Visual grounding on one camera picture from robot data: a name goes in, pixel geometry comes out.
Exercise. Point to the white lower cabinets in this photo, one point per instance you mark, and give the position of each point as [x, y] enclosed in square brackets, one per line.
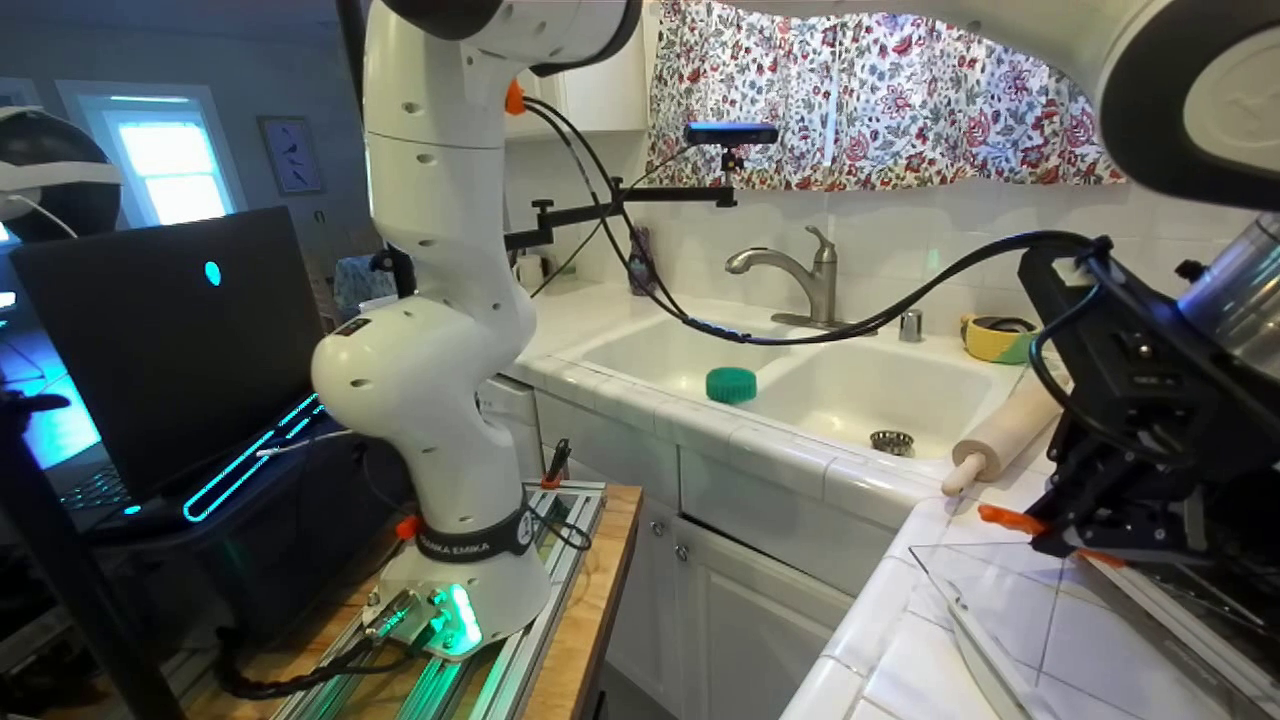
[752, 543]

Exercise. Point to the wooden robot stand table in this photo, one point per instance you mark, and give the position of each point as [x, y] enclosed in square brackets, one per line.
[379, 652]

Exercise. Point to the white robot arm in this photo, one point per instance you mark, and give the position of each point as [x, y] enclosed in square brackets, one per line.
[1180, 94]

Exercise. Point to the blue camera on mount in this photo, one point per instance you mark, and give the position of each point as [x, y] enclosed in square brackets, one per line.
[728, 133]

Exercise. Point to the chrome faucet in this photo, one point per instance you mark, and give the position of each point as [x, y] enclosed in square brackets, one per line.
[817, 277]

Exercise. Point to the wooden rolling pin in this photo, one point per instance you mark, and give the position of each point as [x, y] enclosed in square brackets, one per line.
[1001, 437]

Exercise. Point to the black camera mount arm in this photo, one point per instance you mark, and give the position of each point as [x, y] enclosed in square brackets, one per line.
[616, 200]

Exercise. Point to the white kitchen sink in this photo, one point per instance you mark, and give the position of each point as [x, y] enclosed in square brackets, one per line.
[831, 391]

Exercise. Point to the orange handled fish slice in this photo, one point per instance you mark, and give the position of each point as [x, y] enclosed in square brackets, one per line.
[1016, 523]

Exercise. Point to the metal sink drain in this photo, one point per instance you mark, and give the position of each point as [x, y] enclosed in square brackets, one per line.
[892, 443]

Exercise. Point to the floral curtain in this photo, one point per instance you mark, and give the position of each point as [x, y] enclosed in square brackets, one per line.
[862, 101]

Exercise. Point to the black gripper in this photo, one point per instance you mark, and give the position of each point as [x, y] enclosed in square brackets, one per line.
[1169, 450]

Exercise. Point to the yellow tape roll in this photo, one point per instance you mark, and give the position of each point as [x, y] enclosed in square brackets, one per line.
[997, 338]

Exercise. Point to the black laptop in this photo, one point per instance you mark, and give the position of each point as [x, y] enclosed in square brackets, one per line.
[188, 349]

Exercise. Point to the green sink stopper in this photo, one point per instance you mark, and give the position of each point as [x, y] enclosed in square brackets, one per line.
[728, 384]

